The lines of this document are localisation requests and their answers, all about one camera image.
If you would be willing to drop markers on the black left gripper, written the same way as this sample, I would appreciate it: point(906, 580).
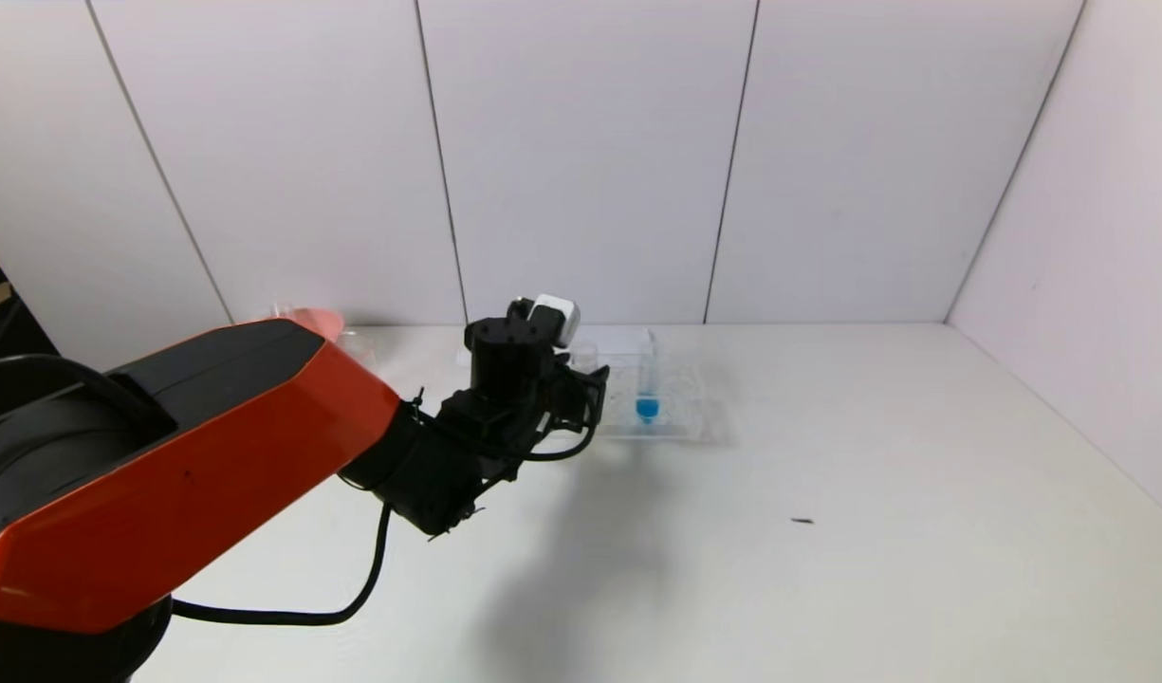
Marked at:
point(509, 375)

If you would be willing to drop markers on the clear acrylic test tube rack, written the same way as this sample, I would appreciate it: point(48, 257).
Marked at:
point(680, 408)

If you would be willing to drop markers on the pink plastic bowl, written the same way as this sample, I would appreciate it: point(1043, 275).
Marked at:
point(320, 321)

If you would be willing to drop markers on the test tube with blue pigment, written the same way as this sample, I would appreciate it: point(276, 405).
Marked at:
point(648, 406)

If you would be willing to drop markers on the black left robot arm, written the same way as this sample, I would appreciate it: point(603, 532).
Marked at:
point(182, 455)

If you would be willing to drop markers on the white paper sheet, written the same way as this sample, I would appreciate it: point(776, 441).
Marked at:
point(628, 341)

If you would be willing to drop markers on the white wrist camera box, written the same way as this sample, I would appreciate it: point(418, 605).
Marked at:
point(557, 318)

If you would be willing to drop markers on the clear glass beaker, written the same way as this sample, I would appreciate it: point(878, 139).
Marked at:
point(362, 349)

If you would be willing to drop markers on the test tube with yellow pigment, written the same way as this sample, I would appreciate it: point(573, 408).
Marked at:
point(585, 356)

